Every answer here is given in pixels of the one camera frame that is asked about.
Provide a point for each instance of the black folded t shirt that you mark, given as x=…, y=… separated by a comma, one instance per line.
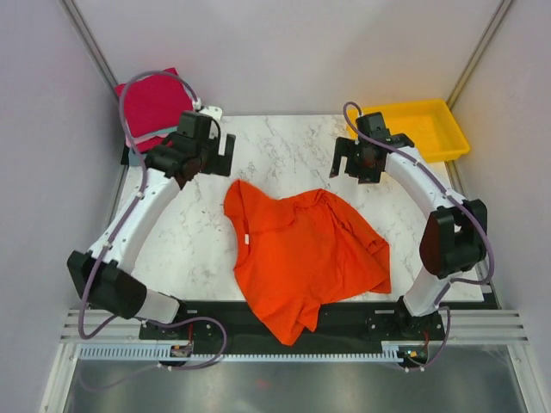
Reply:
x=124, y=156

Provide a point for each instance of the crimson folded t shirt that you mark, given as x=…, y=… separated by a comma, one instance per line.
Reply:
x=158, y=99
x=145, y=146

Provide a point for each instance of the yellow plastic tray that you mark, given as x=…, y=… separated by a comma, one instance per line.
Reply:
x=429, y=124

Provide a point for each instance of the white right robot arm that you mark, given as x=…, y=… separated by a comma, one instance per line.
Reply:
x=455, y=234

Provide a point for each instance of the white slotted cable duct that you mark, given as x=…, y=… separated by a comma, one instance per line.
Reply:
x=170, y=352

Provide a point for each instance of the pink folded t shirt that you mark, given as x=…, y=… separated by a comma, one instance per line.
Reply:
x=137, y=129

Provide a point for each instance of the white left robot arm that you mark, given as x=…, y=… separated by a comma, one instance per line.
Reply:
x=103, y=275

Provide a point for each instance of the crimson folded t shirt lower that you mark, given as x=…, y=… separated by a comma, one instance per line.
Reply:
x=145, y=146

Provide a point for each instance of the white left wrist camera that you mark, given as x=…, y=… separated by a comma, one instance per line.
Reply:
x=209, y=110

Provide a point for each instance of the teal folded t shirt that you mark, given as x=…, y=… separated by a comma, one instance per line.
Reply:
x=150, y=135

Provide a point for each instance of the orange t shirt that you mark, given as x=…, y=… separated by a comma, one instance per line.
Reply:
x=299, y=253

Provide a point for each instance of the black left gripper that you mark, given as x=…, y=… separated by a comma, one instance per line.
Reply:
x=220, y=164

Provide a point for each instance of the grey-blue folded t shirt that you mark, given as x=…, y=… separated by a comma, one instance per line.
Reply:
x=134, y=158

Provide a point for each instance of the right aluminium frame post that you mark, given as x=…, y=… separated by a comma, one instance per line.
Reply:
x=490, y=32

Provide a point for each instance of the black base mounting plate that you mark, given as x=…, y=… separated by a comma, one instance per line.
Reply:
x=341, y=326

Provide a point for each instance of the aluminium frame post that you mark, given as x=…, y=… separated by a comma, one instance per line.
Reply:
x=91, y=45
x=490, y=32

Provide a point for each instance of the left aluminium frame post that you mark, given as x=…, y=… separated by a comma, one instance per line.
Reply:
x=91, y=45

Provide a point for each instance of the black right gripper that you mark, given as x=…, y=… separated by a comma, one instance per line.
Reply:
x=346, y=147

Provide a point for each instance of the crimson folded t shirt top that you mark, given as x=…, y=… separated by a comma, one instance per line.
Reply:
x=158, y=99

